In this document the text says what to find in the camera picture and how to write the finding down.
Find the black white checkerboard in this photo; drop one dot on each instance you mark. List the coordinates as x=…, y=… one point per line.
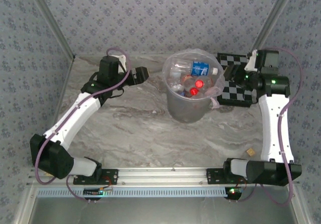
x=233, y=93

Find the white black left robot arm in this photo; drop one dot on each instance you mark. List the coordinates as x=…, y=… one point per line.
x=75, y=113

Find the small wooden block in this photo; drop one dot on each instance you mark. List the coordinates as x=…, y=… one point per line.
x=250, y=152

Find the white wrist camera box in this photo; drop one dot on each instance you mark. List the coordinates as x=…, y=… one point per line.
x=252, y=62
x=122, y=58

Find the clear plastic bin liner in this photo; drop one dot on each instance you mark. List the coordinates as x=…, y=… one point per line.
x=217, y=102

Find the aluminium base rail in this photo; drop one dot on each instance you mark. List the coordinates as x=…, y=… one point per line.
x=160, y=175

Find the grey round waste bin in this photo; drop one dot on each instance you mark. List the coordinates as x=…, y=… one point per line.
x=185, y=108

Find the small electronics board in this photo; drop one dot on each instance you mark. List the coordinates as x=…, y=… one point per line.
x=94, y=192
x=233, y=192

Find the aluminium frame post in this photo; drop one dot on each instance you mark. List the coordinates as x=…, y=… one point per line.
x=273, y=20
x=50, y=20

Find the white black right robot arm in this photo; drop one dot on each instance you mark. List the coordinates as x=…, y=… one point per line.
x=273, y=128

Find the grey metal panel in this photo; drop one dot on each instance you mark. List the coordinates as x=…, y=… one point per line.
x=160, y=211

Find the large blue label plastic bottle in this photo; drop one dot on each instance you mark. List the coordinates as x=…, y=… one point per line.
x=200, y=68

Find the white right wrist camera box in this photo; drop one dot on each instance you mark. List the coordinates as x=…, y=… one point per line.
x=252, y=62

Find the red label red cap bottle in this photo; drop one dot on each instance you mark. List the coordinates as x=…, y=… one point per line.
x=199, y=84

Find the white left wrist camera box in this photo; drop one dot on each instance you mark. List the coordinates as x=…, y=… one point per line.
x=122, y=58

